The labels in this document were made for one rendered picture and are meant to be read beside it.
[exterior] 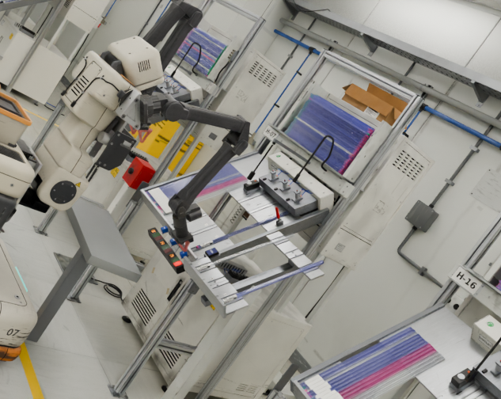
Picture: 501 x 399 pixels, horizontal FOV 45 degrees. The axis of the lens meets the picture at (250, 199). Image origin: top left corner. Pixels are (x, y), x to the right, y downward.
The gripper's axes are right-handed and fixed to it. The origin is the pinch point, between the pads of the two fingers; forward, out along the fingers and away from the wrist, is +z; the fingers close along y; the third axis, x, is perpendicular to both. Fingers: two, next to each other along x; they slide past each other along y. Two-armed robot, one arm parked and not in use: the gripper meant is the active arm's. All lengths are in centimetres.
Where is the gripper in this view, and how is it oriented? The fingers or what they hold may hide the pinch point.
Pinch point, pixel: (184, 249)
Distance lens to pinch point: 278.1
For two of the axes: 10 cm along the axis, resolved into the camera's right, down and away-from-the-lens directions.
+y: -4.9, -4.7, 7.3
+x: -8.7, 3.4, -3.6
